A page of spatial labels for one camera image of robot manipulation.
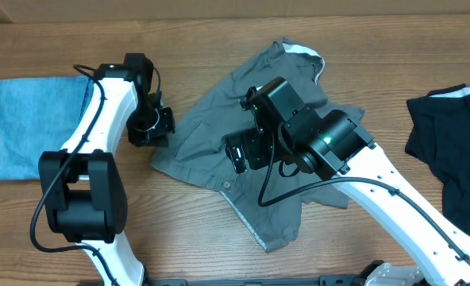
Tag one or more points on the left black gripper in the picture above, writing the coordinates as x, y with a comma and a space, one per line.
159, 139

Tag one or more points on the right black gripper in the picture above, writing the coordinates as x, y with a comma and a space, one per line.
240, 152

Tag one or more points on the grey shorts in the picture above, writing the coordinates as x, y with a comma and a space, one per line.
196, 152

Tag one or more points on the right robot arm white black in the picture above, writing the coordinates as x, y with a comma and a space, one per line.
341, 152

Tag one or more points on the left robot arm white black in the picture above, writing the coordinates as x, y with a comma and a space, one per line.
84, 205

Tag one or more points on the folded blue denim garment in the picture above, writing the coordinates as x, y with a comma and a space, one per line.
37, 115

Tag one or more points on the black garment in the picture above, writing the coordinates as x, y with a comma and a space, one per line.
440, 137

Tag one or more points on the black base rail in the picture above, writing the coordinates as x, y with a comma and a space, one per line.
322, 280

